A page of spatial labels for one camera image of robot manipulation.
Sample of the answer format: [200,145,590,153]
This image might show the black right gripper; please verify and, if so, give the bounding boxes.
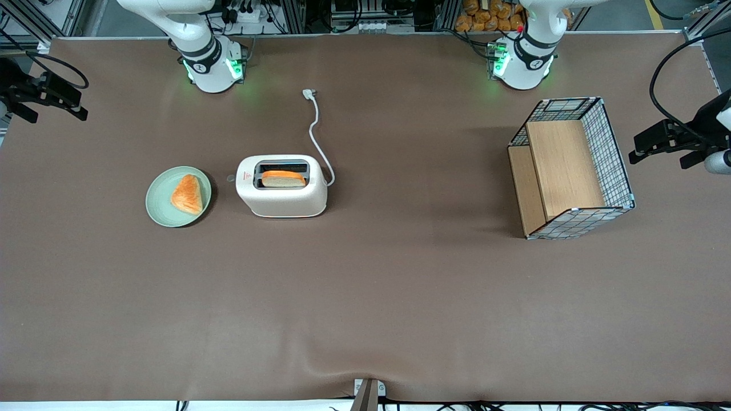
[0,57,90,122]

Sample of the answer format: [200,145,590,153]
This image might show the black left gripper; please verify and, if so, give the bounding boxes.
[629,91,731,170]

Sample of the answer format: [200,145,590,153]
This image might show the white two-slot toaster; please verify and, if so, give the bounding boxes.
[227,155,329,219]

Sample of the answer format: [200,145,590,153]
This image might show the pale green round plate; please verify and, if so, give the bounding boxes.
[145,166,212,228]

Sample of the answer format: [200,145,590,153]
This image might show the orange triangular pastry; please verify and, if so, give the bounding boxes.
[171,175,204,215]

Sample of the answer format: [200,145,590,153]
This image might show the white power strip with plugs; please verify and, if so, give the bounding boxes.
[220,0,276,25]

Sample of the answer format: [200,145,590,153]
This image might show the bread slice with orange crust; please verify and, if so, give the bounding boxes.
[262,170,307,189]

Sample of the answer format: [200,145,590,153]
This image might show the pile of golden bread rolls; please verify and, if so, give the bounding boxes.
[455,0,527,33]

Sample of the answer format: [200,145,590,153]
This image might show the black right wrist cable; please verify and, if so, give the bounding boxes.
[25,51,90,90]

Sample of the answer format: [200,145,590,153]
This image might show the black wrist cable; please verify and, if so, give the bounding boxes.
[649,27,731,141]
[25,51,90,90]

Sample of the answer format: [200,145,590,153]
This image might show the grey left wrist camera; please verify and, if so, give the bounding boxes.
[704,150,731,175]

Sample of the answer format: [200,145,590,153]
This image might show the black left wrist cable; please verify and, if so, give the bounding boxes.
[649,27,731,141]

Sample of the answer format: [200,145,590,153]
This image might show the wire basket with wooden shelf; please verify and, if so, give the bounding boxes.
[508,97,636,240]

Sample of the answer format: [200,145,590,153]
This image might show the white toaster power cord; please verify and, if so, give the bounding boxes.
[302,88,336,187]

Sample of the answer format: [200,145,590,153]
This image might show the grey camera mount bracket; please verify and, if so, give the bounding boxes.
[350,378,387,411]

